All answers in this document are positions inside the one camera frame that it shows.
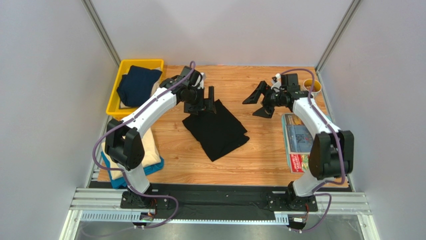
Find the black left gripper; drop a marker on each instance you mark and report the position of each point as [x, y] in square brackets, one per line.
[209, 103]

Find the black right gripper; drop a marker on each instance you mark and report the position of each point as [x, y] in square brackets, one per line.
[267, 98]

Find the black t shirt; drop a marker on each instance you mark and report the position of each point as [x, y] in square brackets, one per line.
[218, 133]

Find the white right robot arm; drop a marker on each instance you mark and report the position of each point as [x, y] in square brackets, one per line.
[331, 156]

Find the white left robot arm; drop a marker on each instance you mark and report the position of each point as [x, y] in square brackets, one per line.
[123, 140]

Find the dark blue book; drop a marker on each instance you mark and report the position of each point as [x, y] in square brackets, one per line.
[298, 136]

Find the yellow rimmed mug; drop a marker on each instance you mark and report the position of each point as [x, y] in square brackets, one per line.
[317, 87]

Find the navy blue folded shirt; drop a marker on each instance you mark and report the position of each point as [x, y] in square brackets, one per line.
[136, 86]

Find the red illustrated book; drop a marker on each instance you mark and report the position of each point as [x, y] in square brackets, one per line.
[298, 163]

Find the cream folded shirt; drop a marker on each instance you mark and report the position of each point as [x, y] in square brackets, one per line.
[150, 160]

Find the yellow plastic bin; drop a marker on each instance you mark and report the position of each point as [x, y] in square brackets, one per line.
[115, 108]

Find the teal folded shirt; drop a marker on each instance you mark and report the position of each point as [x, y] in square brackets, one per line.
[120, 181]

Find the right aluminium corner post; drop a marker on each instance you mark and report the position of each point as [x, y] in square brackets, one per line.
[338, 33]

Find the aluminium corner post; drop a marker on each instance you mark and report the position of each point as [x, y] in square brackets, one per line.
[95, 18]
[338, 33]

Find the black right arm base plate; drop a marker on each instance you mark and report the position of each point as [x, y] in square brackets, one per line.
[293, 201]

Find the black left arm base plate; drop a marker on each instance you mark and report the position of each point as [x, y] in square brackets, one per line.
[131, 200]

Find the left aluminium corner post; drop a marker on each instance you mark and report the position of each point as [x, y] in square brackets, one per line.
[95, 18]

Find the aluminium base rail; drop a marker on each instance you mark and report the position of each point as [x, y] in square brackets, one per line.
[335, 207]

